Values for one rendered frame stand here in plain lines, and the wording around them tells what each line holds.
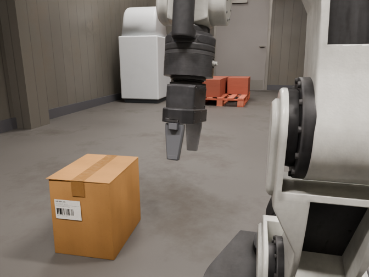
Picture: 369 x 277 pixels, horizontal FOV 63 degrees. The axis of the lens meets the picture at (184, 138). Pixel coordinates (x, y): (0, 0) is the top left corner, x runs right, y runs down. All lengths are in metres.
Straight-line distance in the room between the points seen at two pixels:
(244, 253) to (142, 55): 4.45
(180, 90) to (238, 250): 0.58
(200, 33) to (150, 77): 4.58
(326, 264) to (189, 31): 0.45
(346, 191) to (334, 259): 0.18
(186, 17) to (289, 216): 0.33
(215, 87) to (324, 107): 4.48
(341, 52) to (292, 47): 7.41
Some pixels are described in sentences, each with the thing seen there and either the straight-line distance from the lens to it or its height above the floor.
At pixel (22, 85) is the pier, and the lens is 3.52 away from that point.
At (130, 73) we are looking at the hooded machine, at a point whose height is 0.49.
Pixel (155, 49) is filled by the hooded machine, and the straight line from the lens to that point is 5.05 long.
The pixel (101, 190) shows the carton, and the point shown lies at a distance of 1.08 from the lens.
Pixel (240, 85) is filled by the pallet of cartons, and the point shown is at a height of 0.29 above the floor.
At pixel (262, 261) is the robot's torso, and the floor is 0.31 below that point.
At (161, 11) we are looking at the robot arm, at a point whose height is 0.78.
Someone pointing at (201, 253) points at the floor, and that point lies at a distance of 1.22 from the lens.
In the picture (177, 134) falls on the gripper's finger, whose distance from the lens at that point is 0.49.
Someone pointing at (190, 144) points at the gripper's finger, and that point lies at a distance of 0.60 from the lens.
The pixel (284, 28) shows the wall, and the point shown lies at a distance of 7.84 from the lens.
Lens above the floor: 0.70
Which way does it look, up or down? 14 degrees down
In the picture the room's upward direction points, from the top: straight up
